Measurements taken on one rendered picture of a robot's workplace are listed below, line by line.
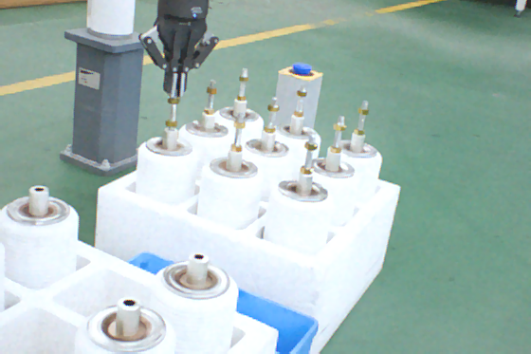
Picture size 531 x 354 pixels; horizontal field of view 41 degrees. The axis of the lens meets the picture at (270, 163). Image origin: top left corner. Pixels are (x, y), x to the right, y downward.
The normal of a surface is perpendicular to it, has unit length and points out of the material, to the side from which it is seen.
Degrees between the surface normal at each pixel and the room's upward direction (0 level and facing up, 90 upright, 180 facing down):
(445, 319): 0
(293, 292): 90
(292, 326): 88
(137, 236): 90
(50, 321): 90
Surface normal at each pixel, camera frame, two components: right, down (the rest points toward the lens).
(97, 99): -0.49, 0.18
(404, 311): 0.14, -0.92
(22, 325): 0.87, 0.29
